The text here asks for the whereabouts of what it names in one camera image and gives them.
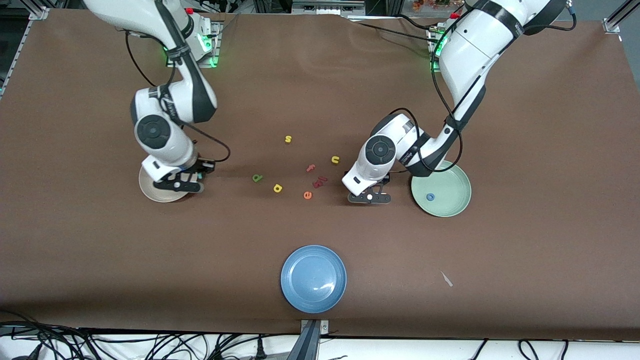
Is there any beige brown plate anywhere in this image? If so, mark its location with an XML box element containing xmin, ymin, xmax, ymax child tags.
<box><xmin>138</xmin><ymin>163</ymin><xmax>201</xmax><ymax>204</ymax></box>

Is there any brown table cover sheet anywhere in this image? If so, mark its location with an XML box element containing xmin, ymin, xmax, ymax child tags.
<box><xmin>0</xmin><ymin>9</ymin><xmax>640</xmax><ymax>341</ymax></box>

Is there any blue plate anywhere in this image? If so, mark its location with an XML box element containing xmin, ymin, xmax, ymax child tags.
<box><xmin>280</xmin><ymin>244</ymin><xmax>348</xmax><ymax>315</ymax></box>

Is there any pale green plate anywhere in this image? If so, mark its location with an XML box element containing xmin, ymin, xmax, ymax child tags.
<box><xmin>410</xmin><ymin>159</ymin><xmax>472</xmax><ymax>218</ymax></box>

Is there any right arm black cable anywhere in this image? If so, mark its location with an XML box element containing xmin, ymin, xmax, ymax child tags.
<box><xmin>124</xmin><ymin>30</ymin><xmax>232</xmax><ymax>163</ymax></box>

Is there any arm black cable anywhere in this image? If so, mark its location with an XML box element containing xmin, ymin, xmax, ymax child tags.
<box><xmin>124</xmin><ymin>30</ymin><xmax>232</xmax><ymax>163</ymax></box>
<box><xmin>385</xmin><ymin>30</ymin><xmax>463</xmax><ymax>174</ymax></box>

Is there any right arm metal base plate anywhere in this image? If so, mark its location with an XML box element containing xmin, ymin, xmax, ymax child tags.
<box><xmin>166</xmin><ymin>21</ymin><xmax>223</xmax><ymax>68</ymax></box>

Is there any aluminium frame bar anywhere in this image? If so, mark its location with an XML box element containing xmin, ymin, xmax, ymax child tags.
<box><xmin>291</xmin><ymin>0</ymin><xmax>367</xmax><ymax>17</ymax></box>

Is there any grey metal camera post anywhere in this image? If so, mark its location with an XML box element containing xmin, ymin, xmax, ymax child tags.
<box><xmin>286</xmin><ymin>319</ymin><xmax>331</xmax><ymax>360</ymax></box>

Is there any aluminium frame rail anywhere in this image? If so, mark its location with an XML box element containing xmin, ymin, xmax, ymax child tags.
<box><xmin>0</xmin><ymin>6</ymin><xmax>51</xmax><ymax>101</ymax></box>
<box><xmin>602</xmin><ymin>0</ymin><xmax>640</xmax><ymax>36</ymax></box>

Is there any black cable on table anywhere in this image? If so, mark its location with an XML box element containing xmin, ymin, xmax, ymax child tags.
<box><xmin>350</xmin><ymin>14</ymin><xmax>443</xmax><ymax>45</ymax></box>

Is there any black cable tangle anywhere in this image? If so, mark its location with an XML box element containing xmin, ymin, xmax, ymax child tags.
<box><xmin>0</xmin><ymin>310</ymin><xmax>301</xmax><ymax>360</ymax></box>

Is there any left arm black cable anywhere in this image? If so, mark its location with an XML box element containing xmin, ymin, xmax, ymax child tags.
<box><xmin>385</xmin><ymin>30</ymin><xmax>463</xmax><ymax>174</ymax></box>

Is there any looped black cable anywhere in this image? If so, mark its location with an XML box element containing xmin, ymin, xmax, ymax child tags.
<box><xmin>517</xmin><ymin>339</ymin><xmax>542</xmax><ymax>360</ymax></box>

